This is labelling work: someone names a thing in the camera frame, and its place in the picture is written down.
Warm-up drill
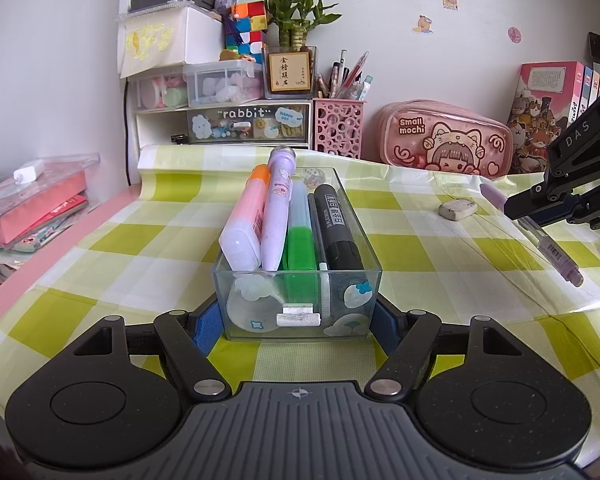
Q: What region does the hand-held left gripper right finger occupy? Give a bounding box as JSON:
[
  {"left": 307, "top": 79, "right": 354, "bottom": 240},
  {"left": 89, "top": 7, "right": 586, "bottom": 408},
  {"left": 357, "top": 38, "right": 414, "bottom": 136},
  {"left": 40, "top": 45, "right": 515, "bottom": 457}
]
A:
[{"left": 364, "top": 292, "right": 544, "bottom": 401}]

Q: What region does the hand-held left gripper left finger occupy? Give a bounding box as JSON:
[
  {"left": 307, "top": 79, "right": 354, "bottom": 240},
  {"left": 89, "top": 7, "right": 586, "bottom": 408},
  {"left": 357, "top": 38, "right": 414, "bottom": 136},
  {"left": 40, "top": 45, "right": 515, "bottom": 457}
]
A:
[{"left": 55, "top": 294, "right": 234, "bottom": 401}]

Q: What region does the slim purple gel pen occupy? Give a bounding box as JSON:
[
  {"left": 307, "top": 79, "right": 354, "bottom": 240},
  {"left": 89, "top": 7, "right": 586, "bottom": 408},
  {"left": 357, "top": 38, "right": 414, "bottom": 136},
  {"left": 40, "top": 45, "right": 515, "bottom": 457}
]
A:
[{"left": 479, "top": 182, "right": 585, "bottom": 288}]

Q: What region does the clear plastic box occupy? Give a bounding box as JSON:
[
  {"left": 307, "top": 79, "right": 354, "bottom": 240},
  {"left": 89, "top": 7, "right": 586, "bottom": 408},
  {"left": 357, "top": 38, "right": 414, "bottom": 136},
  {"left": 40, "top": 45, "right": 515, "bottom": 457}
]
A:
[{"left": 212, "top": 165, "right": 383, "bottom": 343}]

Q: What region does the grey white eraser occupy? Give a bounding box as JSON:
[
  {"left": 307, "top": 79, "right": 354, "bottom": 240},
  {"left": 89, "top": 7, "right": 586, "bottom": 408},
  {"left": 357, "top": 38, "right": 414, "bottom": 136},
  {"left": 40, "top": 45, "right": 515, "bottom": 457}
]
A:
[{"left": 437, "top": 199, "right": 477, "bottom": 221}]

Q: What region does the black marker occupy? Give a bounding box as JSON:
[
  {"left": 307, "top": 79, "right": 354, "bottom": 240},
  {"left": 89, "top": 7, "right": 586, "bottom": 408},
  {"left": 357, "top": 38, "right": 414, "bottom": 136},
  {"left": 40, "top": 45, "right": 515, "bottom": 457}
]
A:
[{"left": 312, "top": 183, "right": 366, "bottom": 272}]

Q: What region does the orange pink highlighter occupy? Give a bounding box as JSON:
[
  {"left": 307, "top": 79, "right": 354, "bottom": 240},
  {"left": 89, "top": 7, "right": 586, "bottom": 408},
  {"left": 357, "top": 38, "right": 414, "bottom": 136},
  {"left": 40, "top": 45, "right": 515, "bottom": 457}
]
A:
[{"left": 218, "top": 164, "right": 272, "bottom": 272}]

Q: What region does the green marker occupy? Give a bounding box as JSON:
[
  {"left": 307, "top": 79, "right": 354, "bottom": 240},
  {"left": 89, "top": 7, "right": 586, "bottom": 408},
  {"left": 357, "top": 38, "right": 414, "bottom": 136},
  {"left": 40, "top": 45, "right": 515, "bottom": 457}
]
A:
[{"left": 281, "top": 181, "right": 320, "bottom": 306}]

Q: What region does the purple dome-top pen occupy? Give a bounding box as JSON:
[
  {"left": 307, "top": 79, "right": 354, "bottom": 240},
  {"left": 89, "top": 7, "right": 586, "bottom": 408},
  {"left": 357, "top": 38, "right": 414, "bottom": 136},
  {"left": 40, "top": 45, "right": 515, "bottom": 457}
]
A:
[{"left": 260, "top": 145, "right": 297, "bottom": 272}]

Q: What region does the pink book slipcase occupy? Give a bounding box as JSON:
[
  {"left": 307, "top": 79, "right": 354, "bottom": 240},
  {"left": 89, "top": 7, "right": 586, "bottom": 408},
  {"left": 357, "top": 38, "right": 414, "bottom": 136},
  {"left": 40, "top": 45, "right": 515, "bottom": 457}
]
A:
[{"left": 506, "top": 61, "right": 586, "bottom": 176}]

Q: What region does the pink cartoon pencil case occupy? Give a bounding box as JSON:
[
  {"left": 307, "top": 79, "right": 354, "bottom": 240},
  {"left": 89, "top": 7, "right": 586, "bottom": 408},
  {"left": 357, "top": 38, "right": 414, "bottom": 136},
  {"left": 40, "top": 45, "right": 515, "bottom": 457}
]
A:
[{"left": 377, "top": 101, "right": 513, "bottom": 181}]

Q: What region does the green checked tablecloth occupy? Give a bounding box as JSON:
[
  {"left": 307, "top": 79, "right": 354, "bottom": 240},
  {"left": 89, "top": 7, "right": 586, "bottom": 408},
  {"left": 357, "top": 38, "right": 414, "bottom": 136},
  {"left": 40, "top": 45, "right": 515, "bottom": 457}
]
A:
[{"left": 0, "top": 142, "right": 600, "bottom": 466}]

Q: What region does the pink perforated pen holder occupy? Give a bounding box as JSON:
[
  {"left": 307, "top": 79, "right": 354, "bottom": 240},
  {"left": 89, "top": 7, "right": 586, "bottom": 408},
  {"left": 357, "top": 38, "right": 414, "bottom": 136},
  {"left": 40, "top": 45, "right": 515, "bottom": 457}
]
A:
[{"left": 312, "top": 98, "right": 366, "bottom": 159}]

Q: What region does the stack of pink books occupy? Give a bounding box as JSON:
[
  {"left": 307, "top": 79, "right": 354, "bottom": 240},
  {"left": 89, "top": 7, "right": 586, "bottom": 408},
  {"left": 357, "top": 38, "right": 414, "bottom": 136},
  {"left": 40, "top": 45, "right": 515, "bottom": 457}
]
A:
[{"left": 0, "top": 170, "right": 90, "bottom": 256}]

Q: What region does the white drawer organizer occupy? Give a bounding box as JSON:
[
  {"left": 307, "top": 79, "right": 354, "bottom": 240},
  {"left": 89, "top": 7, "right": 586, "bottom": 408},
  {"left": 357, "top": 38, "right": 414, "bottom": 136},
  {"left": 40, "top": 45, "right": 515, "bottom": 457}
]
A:
[{"left": 135, "top": 99, "right": 313, "bottom": 151}]

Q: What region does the clear acrylic tray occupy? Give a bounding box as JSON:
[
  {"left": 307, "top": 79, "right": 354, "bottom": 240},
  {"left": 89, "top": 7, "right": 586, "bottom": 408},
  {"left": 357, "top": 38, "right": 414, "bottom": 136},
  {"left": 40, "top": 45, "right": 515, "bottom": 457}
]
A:
[{"left": 0, "top": 152, "right": 102, "bottom": 248}]

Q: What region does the bunch of pens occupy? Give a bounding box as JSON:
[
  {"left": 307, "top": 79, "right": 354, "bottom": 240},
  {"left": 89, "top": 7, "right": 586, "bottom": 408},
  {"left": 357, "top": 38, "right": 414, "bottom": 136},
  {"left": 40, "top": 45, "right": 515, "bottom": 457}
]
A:
[{"left": 316, "top": 50, "right": 376, "bottom": 101}]

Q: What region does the white charger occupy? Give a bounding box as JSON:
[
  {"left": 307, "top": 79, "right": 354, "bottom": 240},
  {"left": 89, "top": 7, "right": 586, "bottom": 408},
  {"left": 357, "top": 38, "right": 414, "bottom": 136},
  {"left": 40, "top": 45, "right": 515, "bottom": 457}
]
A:
[{"left": 13, "top": 159, "right": 46, "bottom": 183}]

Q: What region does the small clear storage box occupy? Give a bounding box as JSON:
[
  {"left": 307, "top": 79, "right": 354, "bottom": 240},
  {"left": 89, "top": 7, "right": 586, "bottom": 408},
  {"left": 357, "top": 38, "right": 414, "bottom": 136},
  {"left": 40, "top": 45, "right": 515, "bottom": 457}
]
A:
[{"left": 131, "top": 67, "right": 190, "bottom": 111}]

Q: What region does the clear lidded storage box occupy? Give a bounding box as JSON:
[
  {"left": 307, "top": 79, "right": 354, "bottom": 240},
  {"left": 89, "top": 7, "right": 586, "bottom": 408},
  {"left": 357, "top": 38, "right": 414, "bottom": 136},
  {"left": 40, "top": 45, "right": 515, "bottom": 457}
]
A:
[{"left": 182, "top": 59, "right": 266, "bottom": 108}]

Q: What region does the bamboo plant in glass pot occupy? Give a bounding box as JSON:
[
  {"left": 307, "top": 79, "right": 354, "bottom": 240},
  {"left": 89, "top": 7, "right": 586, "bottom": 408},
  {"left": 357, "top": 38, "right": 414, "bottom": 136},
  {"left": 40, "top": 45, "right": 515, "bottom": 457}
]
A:
[{"left": 256, "top": 0, "right": 342, "bottom": 100}]

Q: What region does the small figurine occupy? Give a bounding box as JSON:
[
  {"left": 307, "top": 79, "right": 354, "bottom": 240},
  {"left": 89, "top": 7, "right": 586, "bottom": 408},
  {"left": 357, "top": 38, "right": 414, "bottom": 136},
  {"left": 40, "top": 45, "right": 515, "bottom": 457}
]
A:
[{"left": 219, "top": 47, "right": 255, "bottom": 64}]

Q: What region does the white box with yellow pattern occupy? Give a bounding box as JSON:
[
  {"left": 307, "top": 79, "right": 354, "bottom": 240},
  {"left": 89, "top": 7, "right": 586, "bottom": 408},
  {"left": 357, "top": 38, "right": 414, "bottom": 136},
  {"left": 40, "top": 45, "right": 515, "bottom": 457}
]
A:
[{"left": 116, "top": 2, "right": 226, "bottom": 80}]

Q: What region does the colourful puzzle cube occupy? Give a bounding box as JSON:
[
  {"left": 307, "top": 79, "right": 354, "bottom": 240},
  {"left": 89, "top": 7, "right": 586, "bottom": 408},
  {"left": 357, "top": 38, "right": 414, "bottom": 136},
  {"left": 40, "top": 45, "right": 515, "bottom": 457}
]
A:
[{"left": 223, "top": 1, "right": 269, "bottom": 57}]

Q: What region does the black cable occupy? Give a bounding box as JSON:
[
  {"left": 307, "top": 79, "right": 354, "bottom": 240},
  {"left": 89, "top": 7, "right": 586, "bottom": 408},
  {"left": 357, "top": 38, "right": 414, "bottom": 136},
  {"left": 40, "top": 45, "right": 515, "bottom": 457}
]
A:
[{"left": 122, "top": 77, "right": 134, "bottom": 187}]

